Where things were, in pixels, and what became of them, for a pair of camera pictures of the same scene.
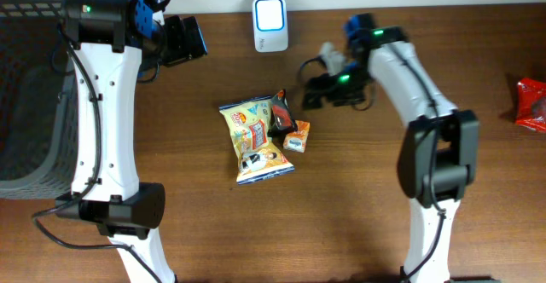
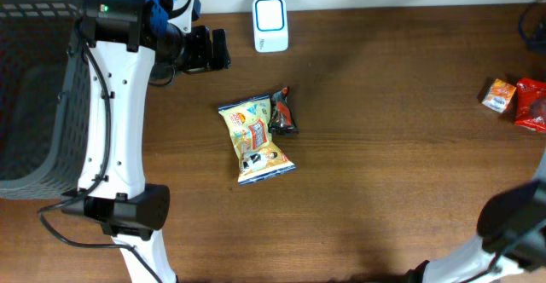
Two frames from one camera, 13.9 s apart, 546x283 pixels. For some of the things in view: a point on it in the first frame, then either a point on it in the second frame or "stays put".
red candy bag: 531,105 stays put
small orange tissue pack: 297,141 -> 498,95
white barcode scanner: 270,24 stays put
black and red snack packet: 281,122 stays put
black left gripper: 184,48 -> 204,57
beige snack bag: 247,125 stays put
